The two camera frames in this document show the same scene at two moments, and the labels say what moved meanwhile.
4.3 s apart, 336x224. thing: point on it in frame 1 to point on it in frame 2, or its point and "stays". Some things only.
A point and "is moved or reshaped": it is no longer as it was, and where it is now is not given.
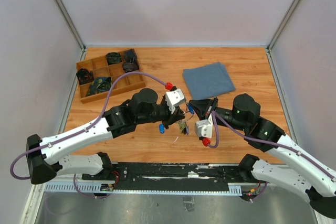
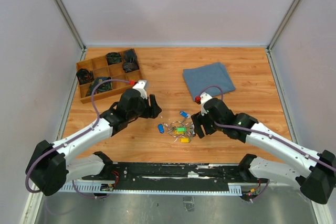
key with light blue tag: [191, 108] to [185, 114]
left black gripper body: [167, 117] to [145, 112]
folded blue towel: [209, 81] stays
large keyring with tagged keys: [183, 125] is moved or reshaped
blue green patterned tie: [100, 84] stays
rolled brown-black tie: [128, 66] stays
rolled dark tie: [113, 57] stays
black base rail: [171, 177] stays
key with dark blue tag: [161, 128] stays
